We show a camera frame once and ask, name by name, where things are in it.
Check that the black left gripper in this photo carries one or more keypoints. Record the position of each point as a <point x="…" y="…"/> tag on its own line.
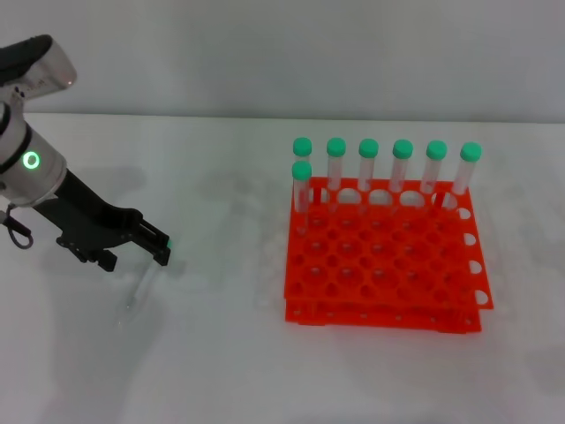
<point x="88" y="221"/>

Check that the clear test tube green cap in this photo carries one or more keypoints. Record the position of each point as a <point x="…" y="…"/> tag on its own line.
<point x="302" y="170"/>
<point x="436" y="149"/>
<point x="402" y="149"/>
<point x="470" y="152"/>
<point x="336" y="147"/>
<point x="368" y="148"/>
<point x="169" y="244"/>
<point x="302" y="146"/>

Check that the orange test tube rack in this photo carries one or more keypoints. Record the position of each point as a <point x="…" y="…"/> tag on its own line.
<point x="419" y="326"/>

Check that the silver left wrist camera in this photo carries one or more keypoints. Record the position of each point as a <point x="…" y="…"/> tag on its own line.
<point x="48" y="75"/>

